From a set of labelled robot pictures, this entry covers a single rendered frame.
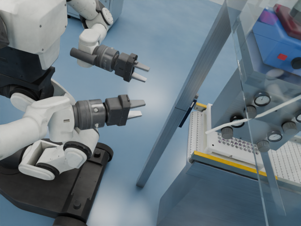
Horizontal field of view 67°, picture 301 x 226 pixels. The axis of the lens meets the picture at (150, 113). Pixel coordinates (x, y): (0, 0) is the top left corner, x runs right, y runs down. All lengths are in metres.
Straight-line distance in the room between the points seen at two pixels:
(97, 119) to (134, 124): 1.43
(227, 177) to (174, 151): 1.11
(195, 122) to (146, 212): 0.91
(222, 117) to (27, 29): 0.59
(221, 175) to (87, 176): 0.90
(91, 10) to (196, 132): 0.69
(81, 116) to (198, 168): 0.51
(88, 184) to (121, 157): 0.44
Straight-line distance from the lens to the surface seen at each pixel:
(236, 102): 0.64
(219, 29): 0.87
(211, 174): 0.97
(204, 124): 1.00
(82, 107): 0.67
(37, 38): 0.76
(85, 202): 1.47
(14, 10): 0.72
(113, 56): 0.88
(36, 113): 0.62
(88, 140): 1.15
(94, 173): 1.57
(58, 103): 0.64
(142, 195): 1.77
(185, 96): 1.04
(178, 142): 2.12
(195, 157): 0.88
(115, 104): 0.69
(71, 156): 1.16
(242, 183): 1.03
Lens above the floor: 1.59
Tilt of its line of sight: 45 degrees down
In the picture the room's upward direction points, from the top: 22 degrees clockwise
